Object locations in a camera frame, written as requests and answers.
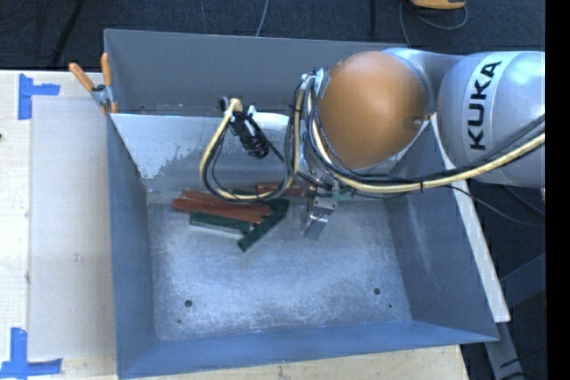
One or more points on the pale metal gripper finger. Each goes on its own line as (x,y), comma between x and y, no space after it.
(305,221)
(320,223)

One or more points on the dark green flat block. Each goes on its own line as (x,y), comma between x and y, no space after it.
(214,222)
(262,230)

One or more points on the grey metal bin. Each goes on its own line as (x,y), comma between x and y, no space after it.
(276,280)

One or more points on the red-brown flat block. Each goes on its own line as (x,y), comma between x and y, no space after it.
(201,196)
(218,210)

